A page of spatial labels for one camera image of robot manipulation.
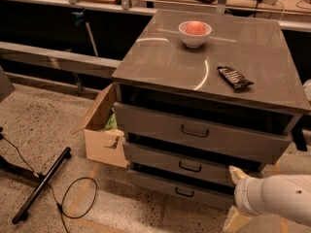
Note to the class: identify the grey drawer cabinet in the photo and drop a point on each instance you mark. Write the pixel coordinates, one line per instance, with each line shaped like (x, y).
(161, 73)

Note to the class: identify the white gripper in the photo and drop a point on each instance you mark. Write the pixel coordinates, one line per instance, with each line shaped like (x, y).
(243, 191)

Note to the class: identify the grey drawer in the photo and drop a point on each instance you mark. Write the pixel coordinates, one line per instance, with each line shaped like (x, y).
(201, 166)
(201, 134)
(186, 191)

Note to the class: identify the grey top drawer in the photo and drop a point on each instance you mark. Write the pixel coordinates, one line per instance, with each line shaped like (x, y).
(201, 134)

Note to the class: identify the grey bottom drawer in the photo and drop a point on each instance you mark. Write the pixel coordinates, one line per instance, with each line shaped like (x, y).
(186, 191)

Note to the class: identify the green bag in box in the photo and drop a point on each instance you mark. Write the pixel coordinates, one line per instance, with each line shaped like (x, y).
(111, 122)

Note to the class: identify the white ceramic bowl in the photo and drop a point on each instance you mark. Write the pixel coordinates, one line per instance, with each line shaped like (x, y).
(193, 41)

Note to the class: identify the red apple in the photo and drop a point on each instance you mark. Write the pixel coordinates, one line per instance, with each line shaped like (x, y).
(195, 28)

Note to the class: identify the cardboard box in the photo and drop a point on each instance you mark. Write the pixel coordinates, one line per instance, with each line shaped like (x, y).
(102, 145)

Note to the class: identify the black snack packet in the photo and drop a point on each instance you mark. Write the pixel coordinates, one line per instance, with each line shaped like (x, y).
(234, 78)

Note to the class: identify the grey metal rail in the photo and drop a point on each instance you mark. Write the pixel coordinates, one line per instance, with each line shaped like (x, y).
(61, 60)

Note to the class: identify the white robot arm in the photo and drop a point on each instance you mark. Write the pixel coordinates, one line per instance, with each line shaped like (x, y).
(287, 196)

